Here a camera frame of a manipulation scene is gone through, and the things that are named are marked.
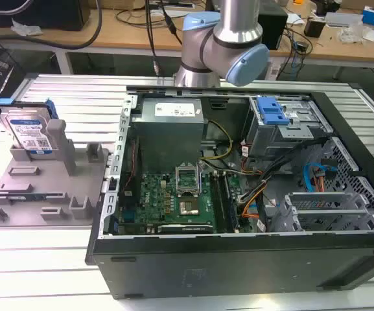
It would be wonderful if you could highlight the black RAM stick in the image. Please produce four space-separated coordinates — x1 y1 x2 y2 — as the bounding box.
208 171 228 233

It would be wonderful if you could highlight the CPU socket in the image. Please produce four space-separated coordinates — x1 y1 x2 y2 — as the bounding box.
174 165 202 198

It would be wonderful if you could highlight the orange wire bundle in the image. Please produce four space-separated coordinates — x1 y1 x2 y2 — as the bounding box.
240 200 260 224

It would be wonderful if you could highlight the wooden desk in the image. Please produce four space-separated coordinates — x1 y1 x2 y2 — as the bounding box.
0 0 374 69

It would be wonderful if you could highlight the grey parts rack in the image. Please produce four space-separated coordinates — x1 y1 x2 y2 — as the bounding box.
0 119 113 228

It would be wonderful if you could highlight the black computer tower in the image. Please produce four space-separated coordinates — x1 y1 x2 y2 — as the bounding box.
0 0 92 32

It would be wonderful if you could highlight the silver expansion slot bracket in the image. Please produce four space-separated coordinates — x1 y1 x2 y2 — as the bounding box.
283 191 374 231

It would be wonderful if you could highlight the black hanging cable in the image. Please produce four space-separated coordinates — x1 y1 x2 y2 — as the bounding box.
145 0 161 76

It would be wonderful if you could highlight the graphics card on rack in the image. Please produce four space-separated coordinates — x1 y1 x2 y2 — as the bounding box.
0 192 65 202

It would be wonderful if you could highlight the green motherboard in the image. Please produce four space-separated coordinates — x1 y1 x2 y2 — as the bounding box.
114 170 255 235

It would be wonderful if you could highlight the black box on desk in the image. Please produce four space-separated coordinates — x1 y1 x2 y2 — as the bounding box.
257 5 288 51

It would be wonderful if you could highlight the blue SATA wire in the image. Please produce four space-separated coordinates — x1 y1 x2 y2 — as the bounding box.
302 161 336 195

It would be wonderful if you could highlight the hard disk in blue carrier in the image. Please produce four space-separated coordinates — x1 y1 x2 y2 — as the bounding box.
0 98 60 156

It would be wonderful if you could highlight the blue disk bay latch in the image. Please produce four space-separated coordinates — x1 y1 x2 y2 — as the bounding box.
256 95 288 126

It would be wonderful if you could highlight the yellow black power wire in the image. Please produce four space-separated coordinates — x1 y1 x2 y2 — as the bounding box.
198 119 234 161

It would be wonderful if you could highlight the metal disk bay cage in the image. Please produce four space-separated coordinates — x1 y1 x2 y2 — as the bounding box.
244 95 334 163

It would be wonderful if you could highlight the grey power supply unit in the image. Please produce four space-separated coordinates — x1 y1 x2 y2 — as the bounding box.
130 97 209 174

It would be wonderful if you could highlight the black open PC case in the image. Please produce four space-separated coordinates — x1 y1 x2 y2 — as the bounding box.
85 84 374 301

